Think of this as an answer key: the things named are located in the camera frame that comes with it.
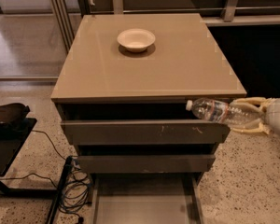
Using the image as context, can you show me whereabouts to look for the top grey drawer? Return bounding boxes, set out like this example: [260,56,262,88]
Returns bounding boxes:
[61,119,230,146]

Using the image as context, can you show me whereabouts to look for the grey drawer cabinet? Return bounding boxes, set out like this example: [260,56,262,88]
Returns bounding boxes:
[50,13,248,185]

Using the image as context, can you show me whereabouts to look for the tangled dark cables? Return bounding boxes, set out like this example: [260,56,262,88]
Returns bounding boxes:
[0,129,92,224]

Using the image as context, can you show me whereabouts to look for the bottom open grey drawer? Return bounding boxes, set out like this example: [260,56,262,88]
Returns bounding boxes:
[90,175,204,224]

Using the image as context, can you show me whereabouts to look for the sliding glass door frame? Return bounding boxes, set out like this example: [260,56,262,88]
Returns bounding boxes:
[0,0,74,82]

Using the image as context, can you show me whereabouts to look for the white paper bowl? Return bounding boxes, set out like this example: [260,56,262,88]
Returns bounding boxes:
[117,29,156,53]

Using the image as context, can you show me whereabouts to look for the black side table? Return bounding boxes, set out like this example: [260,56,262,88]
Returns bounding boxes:
[0,118,72,224]

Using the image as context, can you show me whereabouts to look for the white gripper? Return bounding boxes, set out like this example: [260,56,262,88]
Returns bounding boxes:
[231,97,280,135]

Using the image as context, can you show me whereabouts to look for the clear plastic water bottle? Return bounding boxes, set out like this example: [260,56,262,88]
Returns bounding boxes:
[186,98,263,127]

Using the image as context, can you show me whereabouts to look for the middle grey drawer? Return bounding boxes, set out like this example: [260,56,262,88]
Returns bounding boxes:
[77,155,216,174]

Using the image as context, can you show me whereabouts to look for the black object on table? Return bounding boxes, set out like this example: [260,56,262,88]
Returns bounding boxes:
[0,103,30,129]

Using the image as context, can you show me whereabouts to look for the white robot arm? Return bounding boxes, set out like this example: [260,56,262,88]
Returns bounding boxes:
[231,97,280,135]

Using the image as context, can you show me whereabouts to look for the metal railing frame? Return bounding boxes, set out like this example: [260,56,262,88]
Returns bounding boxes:
[78,0,280,26]

